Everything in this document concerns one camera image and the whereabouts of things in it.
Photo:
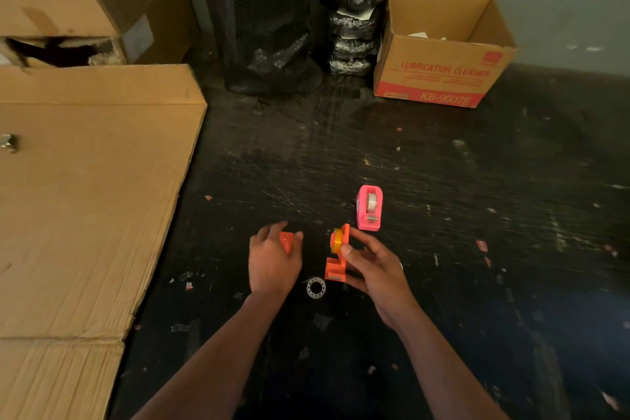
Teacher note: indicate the person's left forearm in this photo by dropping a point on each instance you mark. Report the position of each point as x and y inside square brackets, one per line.
[216, 365]

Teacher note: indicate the person's left hand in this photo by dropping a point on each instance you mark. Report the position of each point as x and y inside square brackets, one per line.
[271, 264]

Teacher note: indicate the person's right thumb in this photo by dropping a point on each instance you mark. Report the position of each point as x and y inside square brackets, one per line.
[350, 254]

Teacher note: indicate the flat cardboard sheet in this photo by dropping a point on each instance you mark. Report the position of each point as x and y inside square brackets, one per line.
[83, 218]

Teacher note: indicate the orange tape dispenser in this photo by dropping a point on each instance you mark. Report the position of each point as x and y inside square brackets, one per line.
[335, 269]

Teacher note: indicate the open cardboard box red print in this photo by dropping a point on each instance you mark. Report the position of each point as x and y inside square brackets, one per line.
[438, 70]

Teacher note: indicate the person's left middle finger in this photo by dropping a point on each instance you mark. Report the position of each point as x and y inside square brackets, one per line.
[263, 232]

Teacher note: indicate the person's right forearm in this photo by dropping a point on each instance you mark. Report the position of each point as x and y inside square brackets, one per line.
[443, 370]

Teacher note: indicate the pink tape dispenser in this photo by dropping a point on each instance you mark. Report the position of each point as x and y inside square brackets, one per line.
[369, 208]

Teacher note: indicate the person's right hand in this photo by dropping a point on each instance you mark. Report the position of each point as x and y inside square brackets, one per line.
[384, 282]

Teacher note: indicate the white paper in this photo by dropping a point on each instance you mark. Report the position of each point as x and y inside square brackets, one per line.
[419, 35]

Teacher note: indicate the torn cardboard box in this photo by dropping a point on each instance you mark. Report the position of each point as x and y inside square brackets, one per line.
[162, 21]

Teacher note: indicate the person's left thumb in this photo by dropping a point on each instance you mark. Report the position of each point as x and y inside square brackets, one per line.
[298, 240]

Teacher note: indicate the metal wing nut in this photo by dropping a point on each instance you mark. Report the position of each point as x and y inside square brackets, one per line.
[8, 143]

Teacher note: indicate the black bubble wrap roll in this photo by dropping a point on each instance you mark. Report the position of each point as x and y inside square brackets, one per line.
[261, 16]

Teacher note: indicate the clear tape roll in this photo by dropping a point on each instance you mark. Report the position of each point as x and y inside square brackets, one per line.
[309, 287]

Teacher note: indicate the small orange plastic piece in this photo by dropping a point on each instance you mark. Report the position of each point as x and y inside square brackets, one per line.
[286, 241]

